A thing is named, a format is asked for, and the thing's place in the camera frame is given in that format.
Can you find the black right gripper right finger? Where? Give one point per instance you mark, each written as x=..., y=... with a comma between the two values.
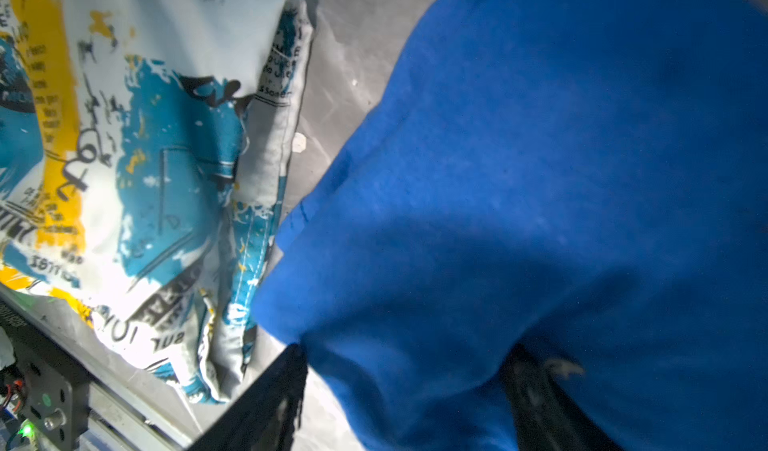
x=552, y=409

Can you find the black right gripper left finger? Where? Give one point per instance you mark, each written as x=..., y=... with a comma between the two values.
x=267, y=415

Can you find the blue t-shirt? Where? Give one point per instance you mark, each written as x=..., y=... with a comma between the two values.
x=585, y=179

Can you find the white yellow teal printed garment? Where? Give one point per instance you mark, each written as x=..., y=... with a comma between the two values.
x=144, y=152

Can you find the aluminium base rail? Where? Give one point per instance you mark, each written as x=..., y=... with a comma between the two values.
x=128, y=409

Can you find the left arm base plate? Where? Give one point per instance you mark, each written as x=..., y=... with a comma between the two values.
x=55, y=387

